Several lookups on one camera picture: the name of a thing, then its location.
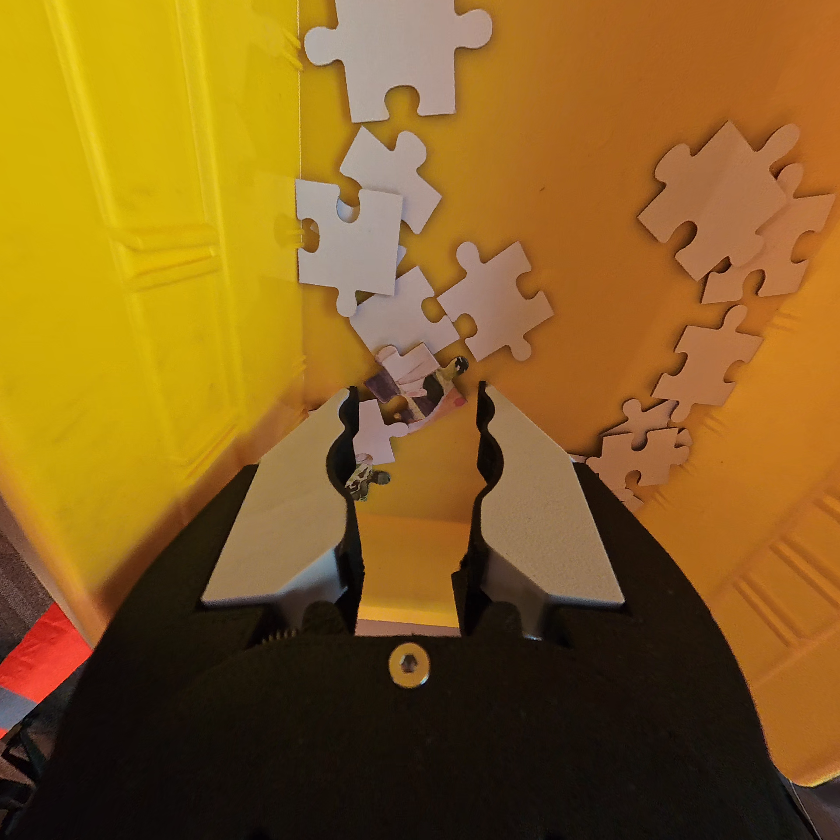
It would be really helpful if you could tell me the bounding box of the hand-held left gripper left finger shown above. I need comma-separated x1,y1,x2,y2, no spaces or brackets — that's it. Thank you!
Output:
200,386,363,611

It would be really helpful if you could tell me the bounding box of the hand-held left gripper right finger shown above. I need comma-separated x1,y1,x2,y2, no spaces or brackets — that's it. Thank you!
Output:
468,381,626,610

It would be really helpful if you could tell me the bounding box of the purple black puzzle piece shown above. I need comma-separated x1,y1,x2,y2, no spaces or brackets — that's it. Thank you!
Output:
364,344,470,434

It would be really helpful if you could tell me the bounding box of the pile of puzzle pieces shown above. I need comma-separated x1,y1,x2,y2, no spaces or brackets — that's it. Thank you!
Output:
295,0,837,513

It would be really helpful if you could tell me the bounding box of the yellow plastic bin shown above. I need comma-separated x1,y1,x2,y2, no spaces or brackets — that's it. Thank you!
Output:
0,0,840,788

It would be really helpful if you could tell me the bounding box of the orange reflective vest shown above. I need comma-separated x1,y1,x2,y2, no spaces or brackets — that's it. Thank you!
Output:
0,604,93,739

